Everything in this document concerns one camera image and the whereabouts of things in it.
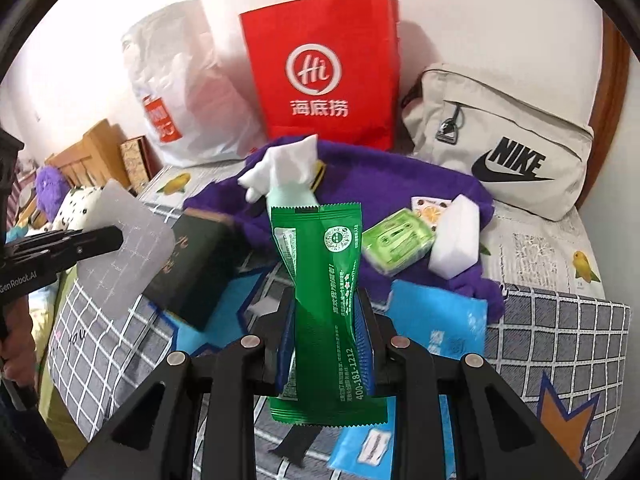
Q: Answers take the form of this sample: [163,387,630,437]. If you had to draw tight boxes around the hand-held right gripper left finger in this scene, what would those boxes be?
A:
[65,287,297,480]

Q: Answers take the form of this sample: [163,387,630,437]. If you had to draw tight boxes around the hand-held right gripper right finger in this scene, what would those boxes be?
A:
[357,290,583,480]

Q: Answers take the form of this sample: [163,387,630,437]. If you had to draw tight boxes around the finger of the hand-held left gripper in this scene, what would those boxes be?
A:
[5,226,124,274]

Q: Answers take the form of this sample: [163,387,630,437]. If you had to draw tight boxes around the green snack packet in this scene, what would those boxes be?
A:
[269,200,390,426]

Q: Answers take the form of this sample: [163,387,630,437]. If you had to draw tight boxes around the fruit print packet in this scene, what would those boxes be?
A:
[411,196,453,226]

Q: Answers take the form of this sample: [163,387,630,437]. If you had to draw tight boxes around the purple towel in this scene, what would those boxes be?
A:
[182,135,506,321]

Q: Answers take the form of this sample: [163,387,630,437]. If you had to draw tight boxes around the beige shoulder bag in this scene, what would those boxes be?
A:
[400,62,596,222]

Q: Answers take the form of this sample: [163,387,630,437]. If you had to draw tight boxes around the person's left forearm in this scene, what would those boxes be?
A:
[0,375,67,480]

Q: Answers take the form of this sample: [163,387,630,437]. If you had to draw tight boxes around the person's left hand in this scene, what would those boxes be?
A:
[0,300,40,391]

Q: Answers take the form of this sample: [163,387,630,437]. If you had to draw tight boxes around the white polka dot plush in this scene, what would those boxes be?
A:
[50,185,108,233]

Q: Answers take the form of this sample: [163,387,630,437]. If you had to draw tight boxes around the purple plush toy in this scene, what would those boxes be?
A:
[34,165,71,223]

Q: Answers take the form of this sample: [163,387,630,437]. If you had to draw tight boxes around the patterned gift box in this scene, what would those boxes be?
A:
[120,136,163,196]

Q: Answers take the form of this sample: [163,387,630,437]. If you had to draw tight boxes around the wooden headboard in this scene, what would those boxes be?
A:
[45,119,151,196]

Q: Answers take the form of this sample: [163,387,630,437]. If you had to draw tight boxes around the blue packet white window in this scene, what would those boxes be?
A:
[327,395,456,480]

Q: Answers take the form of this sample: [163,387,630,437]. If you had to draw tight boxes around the dark green box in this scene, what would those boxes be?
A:
[142,207,241,332]

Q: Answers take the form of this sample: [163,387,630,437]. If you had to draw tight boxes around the light green printed box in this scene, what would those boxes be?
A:
[361,207,438,277]

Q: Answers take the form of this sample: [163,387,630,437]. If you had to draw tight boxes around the white sponge block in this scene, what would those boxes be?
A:
[429,194,483,281]

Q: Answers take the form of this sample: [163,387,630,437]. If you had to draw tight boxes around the white green spray bottle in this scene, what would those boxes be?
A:
[237,135,326,211]

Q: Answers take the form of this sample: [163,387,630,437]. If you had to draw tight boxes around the grey checked blanket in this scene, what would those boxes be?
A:
[47,260,632,480]

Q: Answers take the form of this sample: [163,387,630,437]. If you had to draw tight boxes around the white lemon print bed sheet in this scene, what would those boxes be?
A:
[137,162,608,301]

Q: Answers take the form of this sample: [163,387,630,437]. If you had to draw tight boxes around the white plastic bag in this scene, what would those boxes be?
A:
[121,1,268,168]

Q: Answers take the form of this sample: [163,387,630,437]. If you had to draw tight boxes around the red paper bag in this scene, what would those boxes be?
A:
[239,0,402,152]

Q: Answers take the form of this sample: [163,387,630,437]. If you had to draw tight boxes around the brown wooden frame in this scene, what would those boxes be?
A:
[575,10,631,211]

